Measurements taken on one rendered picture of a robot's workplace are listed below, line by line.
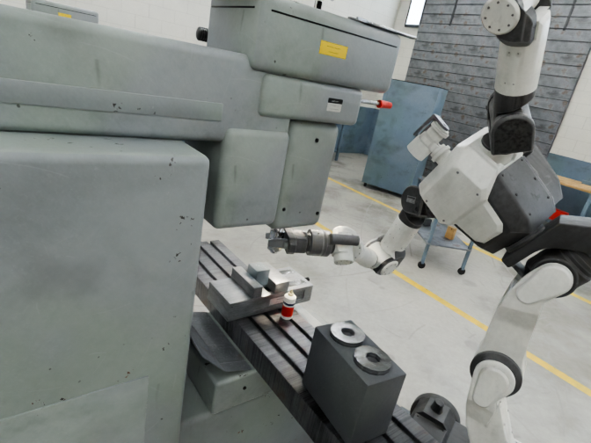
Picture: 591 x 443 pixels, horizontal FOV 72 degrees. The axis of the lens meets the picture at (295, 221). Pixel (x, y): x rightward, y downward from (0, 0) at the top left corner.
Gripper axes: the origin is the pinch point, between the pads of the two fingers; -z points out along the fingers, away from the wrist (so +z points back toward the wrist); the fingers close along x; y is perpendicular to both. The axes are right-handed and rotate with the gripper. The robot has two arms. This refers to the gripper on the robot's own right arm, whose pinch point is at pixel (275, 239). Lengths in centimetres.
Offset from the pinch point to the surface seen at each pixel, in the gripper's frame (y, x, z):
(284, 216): -12.5, 11.7, -1.3
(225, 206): -17.6, 22.1, -19.0
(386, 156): 60, -534, 292
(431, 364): 124, -85, 146
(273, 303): 24.7, -0.9, 3.4
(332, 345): 8.8, 41.2, 9.1
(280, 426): 68, 12, 11
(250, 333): 27.3, 12.6, -5.8
